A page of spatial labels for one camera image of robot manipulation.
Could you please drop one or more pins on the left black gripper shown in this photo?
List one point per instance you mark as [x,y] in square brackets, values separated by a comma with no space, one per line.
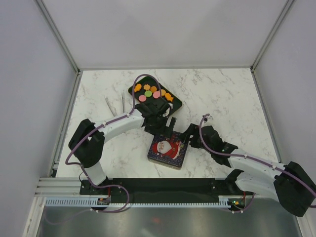
[165,130]

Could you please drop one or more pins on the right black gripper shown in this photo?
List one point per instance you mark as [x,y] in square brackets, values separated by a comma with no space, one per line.
[190,130]

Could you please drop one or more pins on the gold tin lid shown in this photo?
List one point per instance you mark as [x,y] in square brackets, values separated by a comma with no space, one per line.
[169,150]

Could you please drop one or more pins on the silver metal tongs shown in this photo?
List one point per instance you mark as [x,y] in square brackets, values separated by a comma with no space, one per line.
[116,102]

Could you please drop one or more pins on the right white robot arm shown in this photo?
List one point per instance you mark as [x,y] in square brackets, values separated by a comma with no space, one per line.
[288,184]

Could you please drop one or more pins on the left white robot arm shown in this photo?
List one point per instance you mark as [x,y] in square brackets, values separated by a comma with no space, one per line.
[87,142]

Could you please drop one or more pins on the pink macaron cookie right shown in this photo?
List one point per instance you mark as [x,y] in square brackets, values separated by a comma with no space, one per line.
[156,94]

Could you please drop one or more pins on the pink macaron cookie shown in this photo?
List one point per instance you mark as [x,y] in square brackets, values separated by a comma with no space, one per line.
[142,98]
[156,94]

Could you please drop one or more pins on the pink macaron cookie left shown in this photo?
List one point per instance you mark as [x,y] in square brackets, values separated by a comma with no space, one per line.
[142,98]

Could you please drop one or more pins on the orange fish cookie right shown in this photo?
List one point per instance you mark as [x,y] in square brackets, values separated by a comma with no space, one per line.
[169,97]

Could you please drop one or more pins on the orange fish cookie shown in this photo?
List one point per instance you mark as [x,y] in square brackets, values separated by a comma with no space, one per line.
[169,97]
[137,87]

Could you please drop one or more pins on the brown shell cookie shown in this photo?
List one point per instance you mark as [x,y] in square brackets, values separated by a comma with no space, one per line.
[153,89]

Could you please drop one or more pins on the dark green cookie tray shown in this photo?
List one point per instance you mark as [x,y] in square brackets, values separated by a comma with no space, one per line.
[174,105]

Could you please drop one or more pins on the orange flower cookie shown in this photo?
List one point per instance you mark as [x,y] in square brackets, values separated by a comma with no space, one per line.
[147,87]

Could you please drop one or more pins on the orange fish cookie left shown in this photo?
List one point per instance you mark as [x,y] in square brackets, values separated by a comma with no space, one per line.
[137,87]

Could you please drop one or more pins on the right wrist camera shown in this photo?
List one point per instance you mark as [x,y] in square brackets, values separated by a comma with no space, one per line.
[207,118]

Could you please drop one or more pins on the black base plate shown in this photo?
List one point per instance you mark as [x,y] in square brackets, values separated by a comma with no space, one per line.
[176,188]

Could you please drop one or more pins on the white slotted cable duct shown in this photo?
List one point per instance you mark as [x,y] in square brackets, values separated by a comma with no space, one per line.
[219,202]

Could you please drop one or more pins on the left aluminium frame post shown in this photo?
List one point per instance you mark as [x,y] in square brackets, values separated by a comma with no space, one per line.
[53,27]

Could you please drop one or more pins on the aluminium frame post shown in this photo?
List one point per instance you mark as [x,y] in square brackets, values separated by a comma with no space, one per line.
[53,27]
[272,33]

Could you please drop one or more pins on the right aluminium frame post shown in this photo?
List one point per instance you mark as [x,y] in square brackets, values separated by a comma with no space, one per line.
[272,33]

